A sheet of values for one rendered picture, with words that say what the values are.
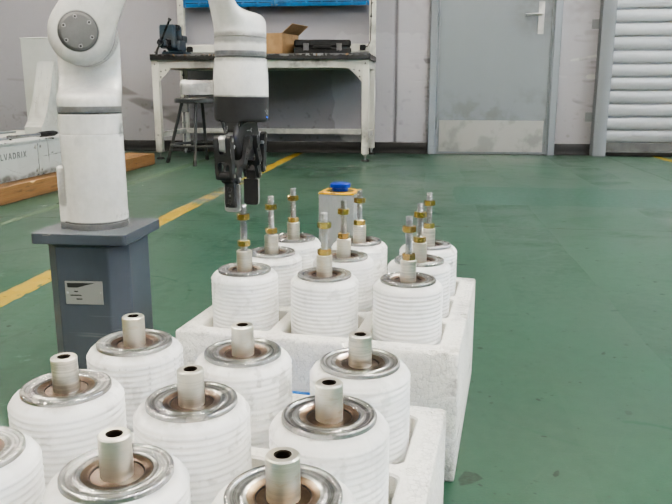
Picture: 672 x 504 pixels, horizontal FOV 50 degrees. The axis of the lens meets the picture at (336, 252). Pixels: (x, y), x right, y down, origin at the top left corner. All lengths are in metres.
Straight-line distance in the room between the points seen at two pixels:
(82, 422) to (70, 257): 0.53
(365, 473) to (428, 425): 0.19
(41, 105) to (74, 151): 3.34
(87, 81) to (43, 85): 3.36
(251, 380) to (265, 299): 0.35
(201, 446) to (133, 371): 0.17
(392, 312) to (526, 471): 0.29
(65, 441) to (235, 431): 0.14
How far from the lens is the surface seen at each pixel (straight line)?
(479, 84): 5.98
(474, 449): 1.09
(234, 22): 0.99
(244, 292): 1.01
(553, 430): 1.18
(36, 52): 4.60
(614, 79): 6.08
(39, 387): 0.69
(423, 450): 0.70
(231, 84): 0.99
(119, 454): 0.51
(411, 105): 5.98
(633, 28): 6.12
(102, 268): 1.12
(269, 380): 0.69
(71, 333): 1.17
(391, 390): 0.66
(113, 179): 1.13
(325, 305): 0.98
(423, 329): 0.96
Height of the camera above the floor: 0.50
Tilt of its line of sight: 13 degrees down
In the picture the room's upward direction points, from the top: straight up
